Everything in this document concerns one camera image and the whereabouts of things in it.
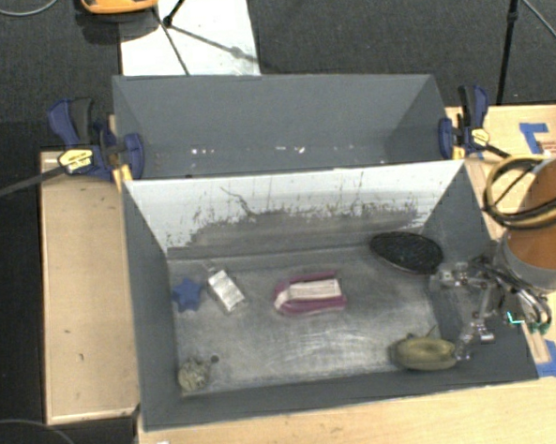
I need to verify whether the black oval brush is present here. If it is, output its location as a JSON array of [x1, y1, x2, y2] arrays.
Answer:
[[367, 228, 446, 279]]

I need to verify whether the pale wood board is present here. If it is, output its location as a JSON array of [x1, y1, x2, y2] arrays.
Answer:
[[27, 100, 556, 427]]

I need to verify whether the grey metal bin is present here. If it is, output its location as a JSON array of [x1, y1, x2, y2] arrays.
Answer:
[[111, 50, 542, 433]]

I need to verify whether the purple and white striped cloth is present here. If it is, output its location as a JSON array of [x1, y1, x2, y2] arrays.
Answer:
[[270, 268, 350, 319]]

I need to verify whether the beige toy animal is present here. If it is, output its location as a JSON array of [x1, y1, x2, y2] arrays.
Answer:
[[174, 353, 222, 394]]

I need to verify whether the olive green ring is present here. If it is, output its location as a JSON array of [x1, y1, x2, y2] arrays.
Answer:
[[388, 330, 459, 376]]

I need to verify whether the blue star toy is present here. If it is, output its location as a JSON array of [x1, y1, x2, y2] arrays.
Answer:
[[170, 275, 207, 315]]

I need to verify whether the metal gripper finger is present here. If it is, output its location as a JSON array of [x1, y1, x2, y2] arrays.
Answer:
[[426, 259, 488, 295], [449, 289, 500, 363]]

